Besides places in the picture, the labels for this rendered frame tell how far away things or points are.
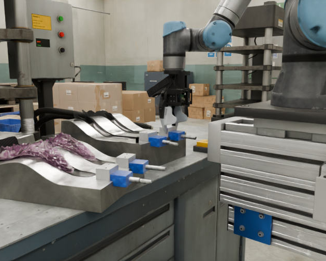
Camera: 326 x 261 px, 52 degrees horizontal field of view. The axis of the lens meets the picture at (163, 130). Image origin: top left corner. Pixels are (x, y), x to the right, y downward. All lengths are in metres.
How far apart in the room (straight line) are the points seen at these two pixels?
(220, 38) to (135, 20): 8.74
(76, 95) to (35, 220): 4.51
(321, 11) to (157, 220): 0.82
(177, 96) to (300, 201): 0.55
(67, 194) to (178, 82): 0.52
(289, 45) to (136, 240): 0.71
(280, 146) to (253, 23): 4.42
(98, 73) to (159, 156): 9.13
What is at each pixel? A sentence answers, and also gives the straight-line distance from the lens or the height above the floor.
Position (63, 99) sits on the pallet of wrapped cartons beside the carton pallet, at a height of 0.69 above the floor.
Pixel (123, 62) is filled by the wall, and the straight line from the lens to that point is 9.87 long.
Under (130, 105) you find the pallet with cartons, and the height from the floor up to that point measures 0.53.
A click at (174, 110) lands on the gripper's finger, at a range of 1.15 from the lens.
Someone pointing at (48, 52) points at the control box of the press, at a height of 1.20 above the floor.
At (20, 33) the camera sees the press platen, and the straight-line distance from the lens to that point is 1.60.
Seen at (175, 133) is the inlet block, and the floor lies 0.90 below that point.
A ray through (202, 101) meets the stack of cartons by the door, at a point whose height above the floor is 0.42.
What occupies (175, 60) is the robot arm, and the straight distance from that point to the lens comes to 1.08.
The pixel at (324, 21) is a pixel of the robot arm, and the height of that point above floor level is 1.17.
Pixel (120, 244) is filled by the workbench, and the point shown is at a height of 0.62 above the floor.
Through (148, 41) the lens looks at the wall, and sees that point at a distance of 9.33.
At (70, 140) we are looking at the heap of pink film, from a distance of 0.99.
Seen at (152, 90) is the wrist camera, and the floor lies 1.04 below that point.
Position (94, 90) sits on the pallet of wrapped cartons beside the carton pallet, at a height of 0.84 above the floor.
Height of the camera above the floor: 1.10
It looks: 10 degrees down
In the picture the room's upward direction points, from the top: straight up
